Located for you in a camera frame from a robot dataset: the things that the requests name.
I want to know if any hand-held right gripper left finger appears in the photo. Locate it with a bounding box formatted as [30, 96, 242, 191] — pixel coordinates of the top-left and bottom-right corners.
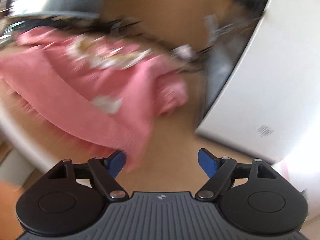
[47, 150, 129, 202]

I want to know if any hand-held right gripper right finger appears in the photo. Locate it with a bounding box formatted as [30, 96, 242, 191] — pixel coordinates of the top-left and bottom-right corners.
[194, 149, 278, 202]

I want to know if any pink ribbed garment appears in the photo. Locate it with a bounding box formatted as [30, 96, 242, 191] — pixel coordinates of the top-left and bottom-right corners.
[0, 26, 189, 173]

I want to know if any white paper sheet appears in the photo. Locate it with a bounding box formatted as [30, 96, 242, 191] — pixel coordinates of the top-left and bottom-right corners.
[272, 152, 310, 193]

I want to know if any white computer case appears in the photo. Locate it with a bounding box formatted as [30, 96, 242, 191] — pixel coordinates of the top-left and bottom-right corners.
[195, 0, 320, 164]

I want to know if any crumpled white tissue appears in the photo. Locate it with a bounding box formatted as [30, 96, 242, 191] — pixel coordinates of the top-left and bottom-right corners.
[172, 44, 194, 59]

